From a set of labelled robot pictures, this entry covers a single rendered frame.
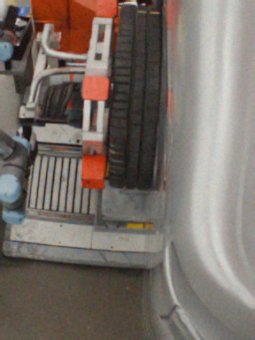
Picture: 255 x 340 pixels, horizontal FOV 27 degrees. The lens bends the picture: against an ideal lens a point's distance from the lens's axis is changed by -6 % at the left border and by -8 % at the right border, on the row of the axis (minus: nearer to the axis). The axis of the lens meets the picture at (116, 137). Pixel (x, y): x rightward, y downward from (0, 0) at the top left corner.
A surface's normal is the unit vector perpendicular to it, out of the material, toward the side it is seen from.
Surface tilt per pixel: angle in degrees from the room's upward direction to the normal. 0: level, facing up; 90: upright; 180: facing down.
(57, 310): 0
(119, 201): 0
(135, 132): 56
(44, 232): 0
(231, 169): 20
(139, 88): 34
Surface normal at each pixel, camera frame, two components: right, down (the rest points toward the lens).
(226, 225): -0.26, -0.35
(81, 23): -0.07, 0.85
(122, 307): 0.02, -0.52
